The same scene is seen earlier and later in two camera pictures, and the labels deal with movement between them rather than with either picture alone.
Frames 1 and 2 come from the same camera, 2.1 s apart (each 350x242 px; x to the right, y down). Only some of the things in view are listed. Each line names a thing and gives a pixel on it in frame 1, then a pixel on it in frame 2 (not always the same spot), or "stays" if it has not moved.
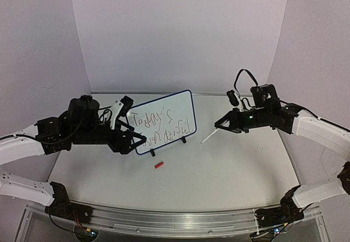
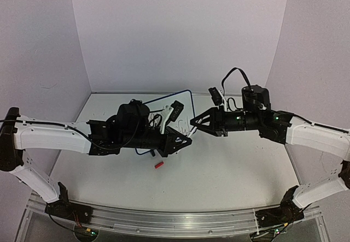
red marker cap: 158,165 stays
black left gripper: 124,147 → 170,147
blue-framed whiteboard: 164,121 stays
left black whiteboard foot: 152,152 stays
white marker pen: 210,135 → 192,132
